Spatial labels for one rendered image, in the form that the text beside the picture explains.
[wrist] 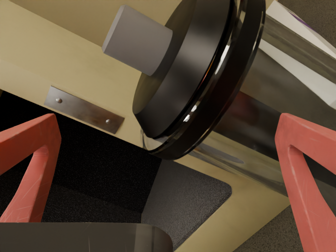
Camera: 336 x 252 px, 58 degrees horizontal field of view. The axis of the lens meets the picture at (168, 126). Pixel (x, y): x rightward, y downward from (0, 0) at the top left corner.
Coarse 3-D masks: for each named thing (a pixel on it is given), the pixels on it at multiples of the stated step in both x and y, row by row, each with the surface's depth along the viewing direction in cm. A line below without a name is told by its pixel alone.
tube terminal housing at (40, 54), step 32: (0, 0) 32; (0, 32) 28; (32, 32) 30; (64, 32) 34; (0, 64) 25; (32, 64) 26; (64, 64) 29; (96, 64) 32; (32, 96) 27; (96, 96) 28; (128, 96) 31; (96, 128) 29; (128, 128) 29; (192, 160) 32; (256, 192) 35; (224, 224) 38; (256, 224) 38
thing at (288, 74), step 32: (224, 32) 13; (288, 32) 15; (224, 64) 12; (256, 64) 14; (288, 64) 14; (320, 64) 15; (256, 96) 14; (288, 96) 14; (320, 96) 15; (224, 128) 14; (256, 128) 14; (224, 160) 16; (256, 160) 16; (320, 192) 17
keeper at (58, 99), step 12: (48, 96) 27; (60, 96) 27; (72, 96) 27; (60, 108) 28; (72, 108) 28; (84, 108) 28; (96, 108) 28; (84, 120) 28; (96, 120) 29; (108, 120) 28; (120, 120) 29
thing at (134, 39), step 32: (192, 0) 15; (224, 0) 14; (128, 32) 15; (160, 32) 16; (192, 32) 13; (128, 64) 16; (160, 64) 16; (192, 64) 13; (160, 96) 14; (192, 96) 14; (160, 128) 15
